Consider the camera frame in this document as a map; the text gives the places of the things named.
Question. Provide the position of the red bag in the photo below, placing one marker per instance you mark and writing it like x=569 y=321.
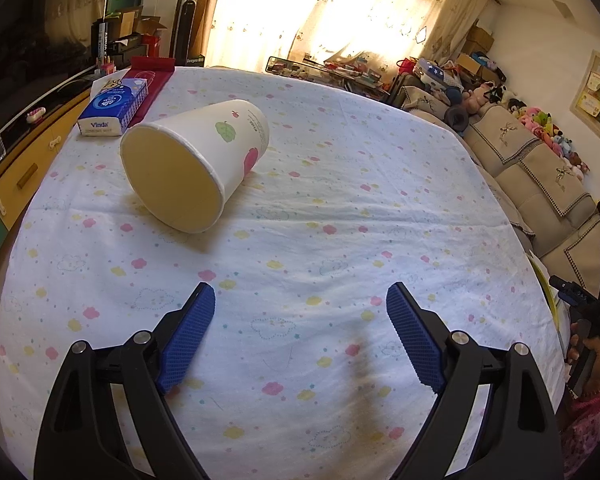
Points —
x=406 y=66

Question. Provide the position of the teal and yellow television cabinet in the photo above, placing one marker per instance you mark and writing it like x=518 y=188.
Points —
x=25 y=175

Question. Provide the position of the cream embroidered curtains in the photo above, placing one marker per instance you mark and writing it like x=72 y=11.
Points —
x=355 y=10

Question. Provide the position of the blue star print case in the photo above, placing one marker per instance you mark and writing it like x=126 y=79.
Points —
x=436 y=74

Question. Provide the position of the white paper cup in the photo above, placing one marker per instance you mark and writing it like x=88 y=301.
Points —
x=205 y=140

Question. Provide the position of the white spotted tablecloth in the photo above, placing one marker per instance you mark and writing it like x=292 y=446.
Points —
x=305 y=210

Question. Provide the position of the open cardboard boxes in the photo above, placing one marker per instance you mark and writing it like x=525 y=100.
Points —
x=132 y=30

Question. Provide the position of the pink floral clothing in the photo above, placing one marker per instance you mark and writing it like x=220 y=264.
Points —
x=592 y=435

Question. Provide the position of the large flat television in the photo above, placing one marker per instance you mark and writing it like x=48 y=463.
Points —
x=35 y=30

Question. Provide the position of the row of plush toys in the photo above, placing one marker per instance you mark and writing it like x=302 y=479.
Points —
x=545 y=135

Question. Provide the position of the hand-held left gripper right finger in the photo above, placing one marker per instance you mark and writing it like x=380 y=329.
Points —
x=412 y=340

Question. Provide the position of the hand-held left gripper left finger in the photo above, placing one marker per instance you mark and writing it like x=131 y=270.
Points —
x=187 y=340

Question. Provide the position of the black tower fan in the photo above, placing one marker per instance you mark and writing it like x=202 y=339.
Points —
x=184 y=30

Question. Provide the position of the grey neck pillow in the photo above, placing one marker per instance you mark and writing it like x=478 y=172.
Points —
x=456 y=117

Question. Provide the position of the ceiling vent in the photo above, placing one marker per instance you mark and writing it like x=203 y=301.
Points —
x=561 y=11

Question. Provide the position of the plush bear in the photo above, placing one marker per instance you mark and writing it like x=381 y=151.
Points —
x=477 y=96

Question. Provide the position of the stacked cardboard boxes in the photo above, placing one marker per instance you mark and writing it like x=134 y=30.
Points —
x=480 y=47

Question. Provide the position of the blue tissue pack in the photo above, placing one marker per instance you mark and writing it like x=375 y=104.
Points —
x=112 y=107

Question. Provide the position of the black tube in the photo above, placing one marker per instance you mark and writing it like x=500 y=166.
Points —
x=102 y=37

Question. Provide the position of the beige sofa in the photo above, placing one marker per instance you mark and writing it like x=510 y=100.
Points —
x=540 y=190

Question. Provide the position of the cluttered glass coffee table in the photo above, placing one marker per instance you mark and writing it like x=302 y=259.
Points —
x=330 y=72

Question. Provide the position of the yellow rimmed dark bin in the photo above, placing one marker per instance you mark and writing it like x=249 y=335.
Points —
x=547 y=290

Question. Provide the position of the small pink item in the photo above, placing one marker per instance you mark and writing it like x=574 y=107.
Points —
x=36 y=114

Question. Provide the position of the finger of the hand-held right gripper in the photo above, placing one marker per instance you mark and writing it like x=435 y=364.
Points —
x=570 y=292

